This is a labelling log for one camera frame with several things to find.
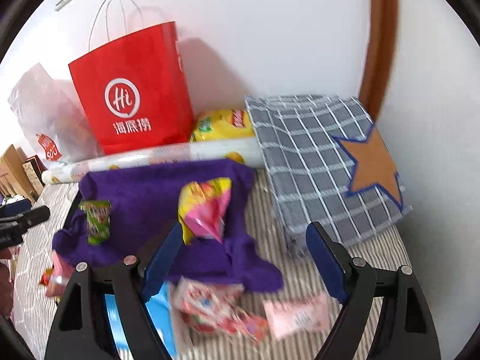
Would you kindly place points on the small red candy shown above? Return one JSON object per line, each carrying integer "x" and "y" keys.
{"x": 45, "y": 276}

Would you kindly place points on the yellow and pink snack packet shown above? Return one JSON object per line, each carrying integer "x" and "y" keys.
{"x": 204, "y": 210}

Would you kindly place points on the grey checked star fabric bag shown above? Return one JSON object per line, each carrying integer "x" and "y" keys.
{"x": 300, "y": 150}

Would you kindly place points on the pale pink flat packet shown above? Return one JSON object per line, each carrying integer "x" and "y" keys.
{"x": 296, "y": 317}

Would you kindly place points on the purple cloth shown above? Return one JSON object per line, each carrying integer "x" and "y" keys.
{"x": 142, "y": 195}

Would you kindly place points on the green candy packet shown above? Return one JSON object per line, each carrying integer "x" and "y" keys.
{"x": 97, "y": 221}

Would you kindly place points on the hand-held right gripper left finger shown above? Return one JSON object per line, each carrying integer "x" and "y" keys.
{"x": 165, "y": 255}

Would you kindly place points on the red paper bag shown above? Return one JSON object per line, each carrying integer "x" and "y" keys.
{"x": 131, "y": 82}

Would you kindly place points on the white plastic shopping bag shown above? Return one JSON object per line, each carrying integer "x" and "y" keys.
{"x": 48, "y": 112}

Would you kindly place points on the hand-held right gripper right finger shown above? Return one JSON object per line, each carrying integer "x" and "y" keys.
{"x": 322, "y": 255}

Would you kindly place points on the red and white snack packet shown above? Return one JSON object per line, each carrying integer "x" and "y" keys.
{"x": 210, "y": 303}

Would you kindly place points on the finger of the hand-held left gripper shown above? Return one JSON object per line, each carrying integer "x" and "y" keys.
{"x": 35, "y": 214}

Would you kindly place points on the wooden door frame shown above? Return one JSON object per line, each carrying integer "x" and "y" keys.
{"x": 378, "y": 45}

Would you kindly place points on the wooden bedside desk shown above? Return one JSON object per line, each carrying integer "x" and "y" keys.
{"x": 9, "y": 165}

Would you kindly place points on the yellow chip bag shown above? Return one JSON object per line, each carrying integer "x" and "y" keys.
{"x": 221, "y": 125}

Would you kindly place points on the striped bed sheet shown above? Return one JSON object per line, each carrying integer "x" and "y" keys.
{"x": 390, "y": 243}

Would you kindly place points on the rolled printed plastic sheet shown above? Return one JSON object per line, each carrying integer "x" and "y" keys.
{"x": 210, "y": 152}

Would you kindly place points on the blue box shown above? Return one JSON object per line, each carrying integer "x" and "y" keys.
{"x": 161, "y": 318}

